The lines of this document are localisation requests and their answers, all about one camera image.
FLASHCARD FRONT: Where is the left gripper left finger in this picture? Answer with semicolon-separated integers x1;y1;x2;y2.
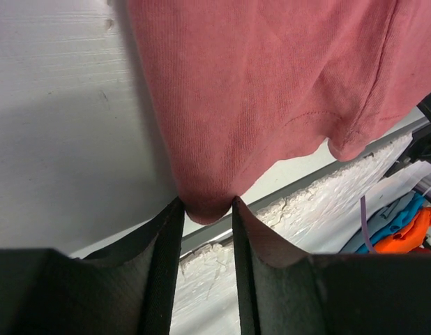
0;199;184;334

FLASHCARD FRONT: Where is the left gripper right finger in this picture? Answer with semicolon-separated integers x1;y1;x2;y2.
232;198;431;334

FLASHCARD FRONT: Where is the salmon pink t shirt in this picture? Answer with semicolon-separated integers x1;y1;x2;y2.
128;1;431;225

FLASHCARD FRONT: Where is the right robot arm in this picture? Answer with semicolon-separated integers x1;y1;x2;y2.
384;93;431;201

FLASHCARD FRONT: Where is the orange cloth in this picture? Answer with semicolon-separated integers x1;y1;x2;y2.
374;207;431;254

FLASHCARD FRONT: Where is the blue cloth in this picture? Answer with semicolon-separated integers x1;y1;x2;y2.
351;192;425;254

